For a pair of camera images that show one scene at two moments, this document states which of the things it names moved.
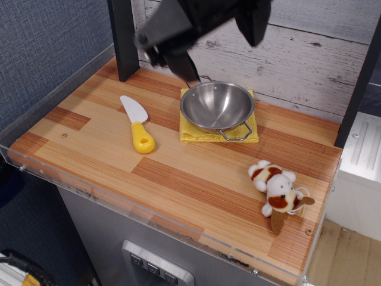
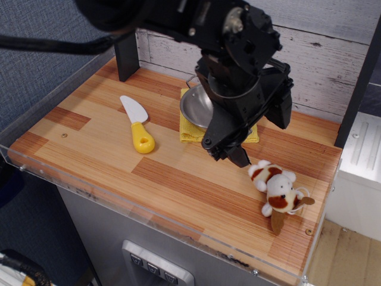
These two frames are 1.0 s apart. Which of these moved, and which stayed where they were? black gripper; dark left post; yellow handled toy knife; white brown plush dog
Moved: black gripper
Stayed: yellow handled toy knife; dark left post; white brown plush dog
